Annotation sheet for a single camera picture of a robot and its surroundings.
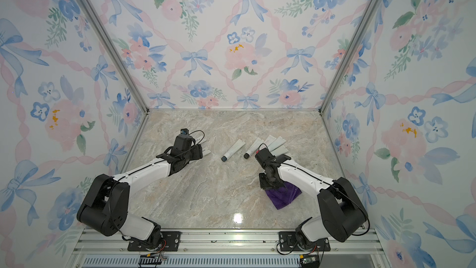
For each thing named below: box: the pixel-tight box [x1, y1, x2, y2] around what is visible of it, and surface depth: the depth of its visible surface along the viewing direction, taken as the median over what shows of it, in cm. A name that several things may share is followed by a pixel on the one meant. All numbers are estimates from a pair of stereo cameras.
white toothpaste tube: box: [267, 135, 287, 152], surface depth 106 cm
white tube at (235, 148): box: [223, 138, 247, 159], surface depth 103 cm
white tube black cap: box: [243, 137, 265, 159], surface depth 102 cm
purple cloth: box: [265, 180, 303, 211], surface depth 85 cm
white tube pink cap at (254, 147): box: [249, 137, 265, 157], surface depth 103 cm
